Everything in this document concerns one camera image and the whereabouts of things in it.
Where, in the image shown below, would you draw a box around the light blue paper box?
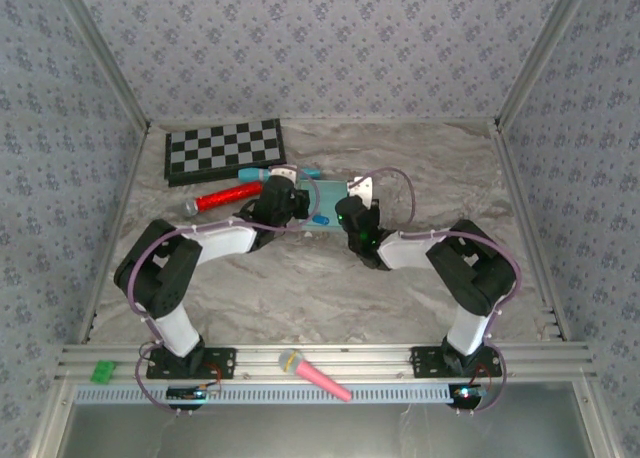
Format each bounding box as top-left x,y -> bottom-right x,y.
298,179 -> 351,235

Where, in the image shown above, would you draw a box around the blue toy microphone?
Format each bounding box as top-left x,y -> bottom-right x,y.
238,166 -> 322,184

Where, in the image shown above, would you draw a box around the red glitter toy microphone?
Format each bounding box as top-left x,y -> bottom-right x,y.
182,181 -> 264,217

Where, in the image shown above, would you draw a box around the black and grey chessboard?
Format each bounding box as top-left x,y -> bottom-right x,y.
163,117 -> 290,188

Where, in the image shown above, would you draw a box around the pink toy microphone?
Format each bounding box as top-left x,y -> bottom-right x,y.
277,348 -> 354,403

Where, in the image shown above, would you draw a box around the small circuit board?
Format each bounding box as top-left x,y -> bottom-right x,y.
166,385 -> 222,403
451,383 -> 489,404

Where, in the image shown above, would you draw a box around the grey metal panel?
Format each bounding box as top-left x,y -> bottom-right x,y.
59,402 -> 594,458

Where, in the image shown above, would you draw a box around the green plastic block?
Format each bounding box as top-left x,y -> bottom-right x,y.
89,359 -> 117,383

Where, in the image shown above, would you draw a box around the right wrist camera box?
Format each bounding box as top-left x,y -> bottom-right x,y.
346,176 -> 376,212

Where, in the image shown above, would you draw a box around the purple cable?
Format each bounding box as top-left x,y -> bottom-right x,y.
124,165 -> 321,415
349,167 -> 524,415

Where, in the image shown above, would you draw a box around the aluminium front rail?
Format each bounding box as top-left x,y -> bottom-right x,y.
53,342 -> 599,382

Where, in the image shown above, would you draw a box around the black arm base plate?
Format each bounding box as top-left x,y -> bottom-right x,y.
410,345 -> 503,379
145,346 -> 237,380

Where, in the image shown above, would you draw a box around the aluminium side rail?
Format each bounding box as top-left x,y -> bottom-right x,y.
74,122 -> 152,344
489,120 -> 572,343

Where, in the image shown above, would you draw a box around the grey slotted cable duct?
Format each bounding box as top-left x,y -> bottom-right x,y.
73,382 -> 454,407

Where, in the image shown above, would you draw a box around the aluminium frame post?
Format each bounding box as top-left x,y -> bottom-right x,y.
494,0 -> 596,129
49,0 -> 152,129

